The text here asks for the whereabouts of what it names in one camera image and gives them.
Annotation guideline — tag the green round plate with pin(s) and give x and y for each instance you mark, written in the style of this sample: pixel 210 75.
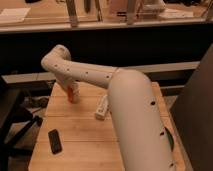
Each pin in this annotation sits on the green round plate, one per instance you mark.
pixel 170 138

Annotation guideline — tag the metal post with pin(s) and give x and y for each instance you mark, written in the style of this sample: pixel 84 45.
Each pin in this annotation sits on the metal post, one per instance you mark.
pixel 130 11
pixel 72 12

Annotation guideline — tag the metal post left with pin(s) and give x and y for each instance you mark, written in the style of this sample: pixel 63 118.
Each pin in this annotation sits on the metal post left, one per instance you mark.
pixel 72 12

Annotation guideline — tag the metal post right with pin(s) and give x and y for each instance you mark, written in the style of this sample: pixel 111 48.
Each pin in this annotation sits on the metal post right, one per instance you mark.
pixel 130 11

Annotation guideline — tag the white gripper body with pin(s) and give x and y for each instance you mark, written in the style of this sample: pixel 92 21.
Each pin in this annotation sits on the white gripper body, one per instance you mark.
pixel 66 82

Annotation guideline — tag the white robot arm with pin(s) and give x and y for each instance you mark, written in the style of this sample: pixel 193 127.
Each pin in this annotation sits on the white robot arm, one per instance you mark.
pixel 141 134

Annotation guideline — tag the white paper sheet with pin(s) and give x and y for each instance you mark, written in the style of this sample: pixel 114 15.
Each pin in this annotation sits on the white paper sheet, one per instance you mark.
pixel 13 15

